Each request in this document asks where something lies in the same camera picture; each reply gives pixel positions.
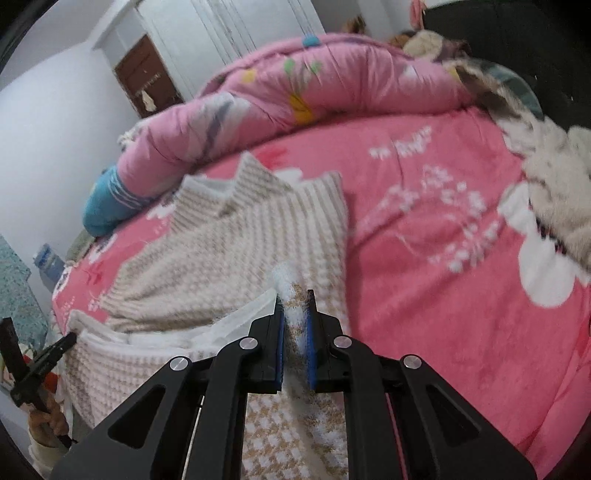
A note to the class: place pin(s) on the brown wooden door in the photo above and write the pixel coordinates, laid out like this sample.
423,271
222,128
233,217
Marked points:
138,69

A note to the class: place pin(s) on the white fluffy garment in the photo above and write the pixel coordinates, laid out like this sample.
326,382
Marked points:
563,217

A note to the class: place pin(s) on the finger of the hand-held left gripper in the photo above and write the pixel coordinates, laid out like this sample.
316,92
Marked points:
57,350
11,344

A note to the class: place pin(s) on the small beige hanging cloth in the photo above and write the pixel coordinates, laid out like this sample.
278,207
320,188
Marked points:
148,101

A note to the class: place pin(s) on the beige white houndstooth knit coat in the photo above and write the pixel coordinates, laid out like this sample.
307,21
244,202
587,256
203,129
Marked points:
231,240

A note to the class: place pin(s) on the beige garment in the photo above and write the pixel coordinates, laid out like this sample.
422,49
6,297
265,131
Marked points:
427,44

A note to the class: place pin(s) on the pink garment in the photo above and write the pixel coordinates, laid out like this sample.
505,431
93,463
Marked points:
418,9

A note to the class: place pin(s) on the blue water jug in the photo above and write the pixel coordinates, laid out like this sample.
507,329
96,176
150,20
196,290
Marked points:
48,263

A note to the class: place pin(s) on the teal patterned cloth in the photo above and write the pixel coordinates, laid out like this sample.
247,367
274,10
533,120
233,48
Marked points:
18,295

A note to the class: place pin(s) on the black bed headboard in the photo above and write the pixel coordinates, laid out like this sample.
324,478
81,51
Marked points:
531,37

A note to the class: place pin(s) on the person's left hand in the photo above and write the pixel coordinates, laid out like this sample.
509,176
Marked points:
46,422

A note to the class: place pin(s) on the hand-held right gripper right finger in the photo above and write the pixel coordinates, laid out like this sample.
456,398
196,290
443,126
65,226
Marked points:
310,355

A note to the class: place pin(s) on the blue striped pillow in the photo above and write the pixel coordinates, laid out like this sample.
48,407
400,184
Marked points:
106,203

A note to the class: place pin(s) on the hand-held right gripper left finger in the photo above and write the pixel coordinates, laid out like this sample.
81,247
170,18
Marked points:
278,350

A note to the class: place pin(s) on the grey green cloth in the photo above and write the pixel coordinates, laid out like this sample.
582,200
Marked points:
77,244

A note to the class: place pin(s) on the pink floral quilt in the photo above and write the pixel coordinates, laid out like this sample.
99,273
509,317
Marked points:
369,78

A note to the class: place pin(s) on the pink floral bed blanket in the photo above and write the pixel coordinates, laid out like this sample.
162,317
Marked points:
438,323

